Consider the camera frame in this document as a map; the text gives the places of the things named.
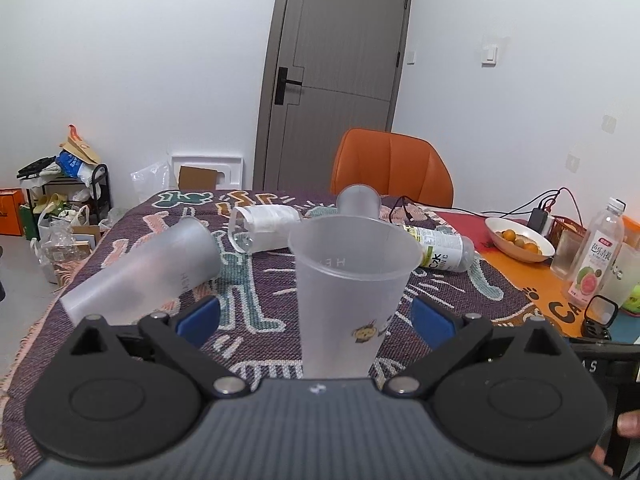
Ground green box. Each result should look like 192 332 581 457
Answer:
19 202 41 241

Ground clear bottle with green label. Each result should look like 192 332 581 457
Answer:
400 224 476 273

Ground black door handle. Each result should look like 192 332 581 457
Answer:
274 66 304 106

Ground black eyeglasses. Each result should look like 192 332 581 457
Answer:
582 295 621 341

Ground white foam tray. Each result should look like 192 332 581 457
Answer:
171 154 245 192

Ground pink label juice bottle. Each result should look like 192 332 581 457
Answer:
561 197 627 308

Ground pile of small oranges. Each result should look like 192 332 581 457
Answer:
492 229 541 256

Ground brown cardboard box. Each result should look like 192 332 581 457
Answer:
178 166 220 191

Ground frosted cup with cartoon print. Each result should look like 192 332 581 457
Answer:
287 216 423 381

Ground red cable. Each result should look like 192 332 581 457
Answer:
544 187 596 226

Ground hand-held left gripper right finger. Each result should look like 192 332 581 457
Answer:
382 294 568 401

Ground clear cup with white paper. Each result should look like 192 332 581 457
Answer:
228 204 303 254

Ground brown paper bag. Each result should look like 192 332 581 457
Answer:
59 125 103 165

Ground black shelf rack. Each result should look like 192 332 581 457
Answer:
17 157 113 221

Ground small frosted plastic cup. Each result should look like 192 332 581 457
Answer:
336 185 382 220

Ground red basket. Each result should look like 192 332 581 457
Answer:
547 215 588 243

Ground printed blanket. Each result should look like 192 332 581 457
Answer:
0 189 543 476

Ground grey door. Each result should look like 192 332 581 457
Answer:
252 0 415 193

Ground orange chair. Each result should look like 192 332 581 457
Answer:
330 128 455 209

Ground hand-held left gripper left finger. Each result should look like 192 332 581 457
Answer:
67 296 251 401

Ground orange box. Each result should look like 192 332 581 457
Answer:
0 188 26 237

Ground pile of plastic bags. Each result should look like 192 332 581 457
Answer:
30 205 103 286

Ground white bowl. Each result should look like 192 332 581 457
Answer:
484 216 557 263

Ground person's right hand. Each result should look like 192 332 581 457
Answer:
591 411 640 466

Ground orange printed table mat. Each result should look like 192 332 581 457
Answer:
435 210 640 341

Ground clear plastic cup with label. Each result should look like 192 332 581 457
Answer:
600 245 640 311

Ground black charger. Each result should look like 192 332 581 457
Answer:
527 207 551 233

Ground clear drinking glass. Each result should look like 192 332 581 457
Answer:
550 230 587 281

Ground clear plastic bag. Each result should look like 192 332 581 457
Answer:
131 161 172 206

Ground large frosted plastic cup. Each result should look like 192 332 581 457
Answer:
59 217 222 326

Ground blue and white bag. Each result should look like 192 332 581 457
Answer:
56 151 93 181

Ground black cable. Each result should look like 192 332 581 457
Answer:
387 190 561 223

